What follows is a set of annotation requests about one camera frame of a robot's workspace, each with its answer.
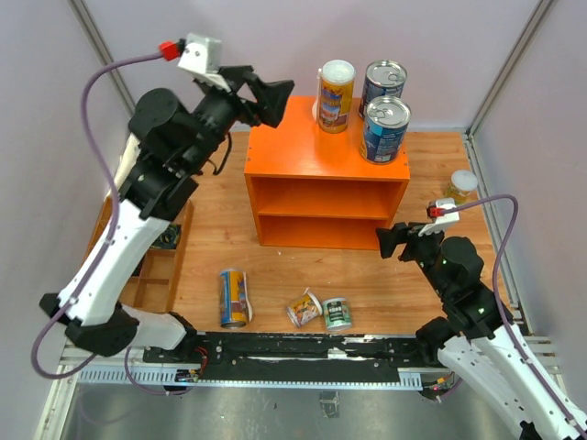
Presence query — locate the blue soup can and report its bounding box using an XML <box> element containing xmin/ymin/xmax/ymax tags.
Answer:
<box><xmin>360</xmin><ymin>96</ymin><xmax>411</xmax><ymax>164</ymax></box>

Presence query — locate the orange noodle cup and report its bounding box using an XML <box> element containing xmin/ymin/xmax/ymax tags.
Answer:
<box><xmin>285</xmin><ymin>288</ymin><xmax>323</xmax><ymax>328</ymax></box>

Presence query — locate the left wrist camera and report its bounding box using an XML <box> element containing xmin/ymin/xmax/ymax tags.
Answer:
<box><xmin>177</xmin><ymin>33</ymin><xmax>230</xmax><ymax>91</ymax></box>

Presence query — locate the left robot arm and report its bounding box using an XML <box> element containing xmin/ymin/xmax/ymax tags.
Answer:
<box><xmin>39</xmin><ymin>65</ymin><xmax>294</xmax><ymax>363</ymax></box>

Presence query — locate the white lid yellow jar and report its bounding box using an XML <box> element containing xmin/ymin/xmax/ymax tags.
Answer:
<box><xmin>445</xmin><ymin>170</ymin><xmax>478</xmax><ymax>205</ymax></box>

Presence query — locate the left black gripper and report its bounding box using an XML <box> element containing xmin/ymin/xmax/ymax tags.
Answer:
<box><xmin>184</xmin><ymin>67</ymin><xmax>295</xmax><ymax>172</ymax></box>

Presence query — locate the purple cable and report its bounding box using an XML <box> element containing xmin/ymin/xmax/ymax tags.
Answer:
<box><xmin>426</xmin><ymin>193</ymin><xmax>587</xmax><ymax>427</ymax></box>
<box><xmin>30</xmin><ymin>39</ymin><xmax>180</xmax><ymax>398</ymax></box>

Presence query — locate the orange wooden shelf cabinet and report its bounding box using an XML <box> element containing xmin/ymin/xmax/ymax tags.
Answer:
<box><xmin>244</xmin><ymin>96</ymin><xmax>410</xmax><ymax>250</ymax></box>

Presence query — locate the tall yellow purple can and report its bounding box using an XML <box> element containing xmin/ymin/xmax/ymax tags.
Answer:
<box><xmin>313</xmin><ymin>60</ymin><xmax>356</xmax><ymax>134</ymax></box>

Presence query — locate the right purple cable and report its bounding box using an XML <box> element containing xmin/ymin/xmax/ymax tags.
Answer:
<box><xmin>426</xmin><ymin>193</ymin><xmax>587</xmax><ymax>427</ymax></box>

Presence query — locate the white cloth under stripes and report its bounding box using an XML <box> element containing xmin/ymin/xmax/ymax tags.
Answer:
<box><xmin>114</xmin><ymin>134</ymin><xmax>140</xmax><ymax>190</ymax></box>

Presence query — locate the wooden compartment tray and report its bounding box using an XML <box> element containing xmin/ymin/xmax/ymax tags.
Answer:
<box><xmin>84</xmin><ymin>196</ymin><xmax>194</xmax><ymax>315</ymax></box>

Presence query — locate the dark blue food can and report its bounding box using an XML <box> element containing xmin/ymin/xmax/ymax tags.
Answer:
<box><xmin>359</xmin><ymin>60</ymin><xmax>407</xmax><ymax>119</ymax></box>

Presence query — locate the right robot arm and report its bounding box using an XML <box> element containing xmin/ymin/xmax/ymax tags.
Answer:
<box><xmin>376</xmin><ymin>223</ymin><xmax>586</xmax><ymax>439</ymax></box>

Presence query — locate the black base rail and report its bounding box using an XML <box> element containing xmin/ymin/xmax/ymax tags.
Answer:
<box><xmin>143</xmin><ymin>332</ymin><xmax>445</xmax><ymax>386</ymax></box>

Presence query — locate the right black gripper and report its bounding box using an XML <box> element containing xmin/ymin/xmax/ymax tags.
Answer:
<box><xmin>376</xmin><ymin>219</ymin><xmax>450</xmax><ymax>298</ymax></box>

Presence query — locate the tall colourful can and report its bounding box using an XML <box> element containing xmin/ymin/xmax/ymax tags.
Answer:
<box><xmin>219</xmin><ymin>269</ymin><xmax>253</xmax><ymax>329</ymax></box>

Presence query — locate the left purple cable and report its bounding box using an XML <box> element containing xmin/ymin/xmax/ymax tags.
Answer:
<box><xmin>30</xmin><ymin>39</ymin><xmax>180</xmax><ymax>398</ymax></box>

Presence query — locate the green white noodle cup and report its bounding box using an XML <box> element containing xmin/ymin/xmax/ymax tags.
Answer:
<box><xmin>322</xmin><ymin>297</ymin><xmax>352</xmax><ymax>332</ymax></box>

